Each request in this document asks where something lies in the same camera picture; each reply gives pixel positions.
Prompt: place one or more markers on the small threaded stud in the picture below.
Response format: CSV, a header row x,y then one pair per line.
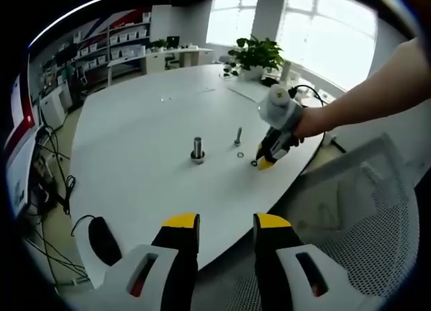
x,y
238,136

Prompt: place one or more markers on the large threaded stud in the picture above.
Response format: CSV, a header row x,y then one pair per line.
x,y
197,145

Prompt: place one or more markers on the black computer mouse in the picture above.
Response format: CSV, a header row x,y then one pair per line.
x,y
102,238

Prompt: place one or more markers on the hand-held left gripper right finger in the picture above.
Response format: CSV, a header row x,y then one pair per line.
x,y
286,267

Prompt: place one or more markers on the white stand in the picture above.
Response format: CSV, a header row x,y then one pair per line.
x,y
286,72

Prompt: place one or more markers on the person's right hand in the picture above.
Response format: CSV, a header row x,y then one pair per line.
x,y
313,124

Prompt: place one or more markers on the white paper sheet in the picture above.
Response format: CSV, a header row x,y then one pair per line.
x,y
244,90

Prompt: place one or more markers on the green plant on long desk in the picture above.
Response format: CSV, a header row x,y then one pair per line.
x,y
158,45

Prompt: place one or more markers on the large curved monitor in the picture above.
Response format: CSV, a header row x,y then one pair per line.
x,y
23,112

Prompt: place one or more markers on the large potted green plant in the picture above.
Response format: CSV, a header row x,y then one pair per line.
x,y
252,73

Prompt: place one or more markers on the shelf of white storage bins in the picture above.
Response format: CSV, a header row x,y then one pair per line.
x,y
128,38

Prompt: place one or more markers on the black round device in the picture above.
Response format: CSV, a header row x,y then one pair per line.
x,y
269,82

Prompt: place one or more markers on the long white desk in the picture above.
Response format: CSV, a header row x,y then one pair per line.
x,y
134,60

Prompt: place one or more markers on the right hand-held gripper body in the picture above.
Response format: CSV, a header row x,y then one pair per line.
x,y
279,110

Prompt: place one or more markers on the small black monitor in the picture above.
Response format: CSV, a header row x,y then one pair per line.
x,y
172,41

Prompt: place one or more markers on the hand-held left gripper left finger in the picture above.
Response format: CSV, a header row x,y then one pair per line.
x,y
161,257

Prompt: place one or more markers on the grey mesh office chair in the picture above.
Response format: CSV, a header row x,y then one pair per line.
x,y
370,223

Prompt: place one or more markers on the small metal washer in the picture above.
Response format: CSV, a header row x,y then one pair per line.
x,y
237,154

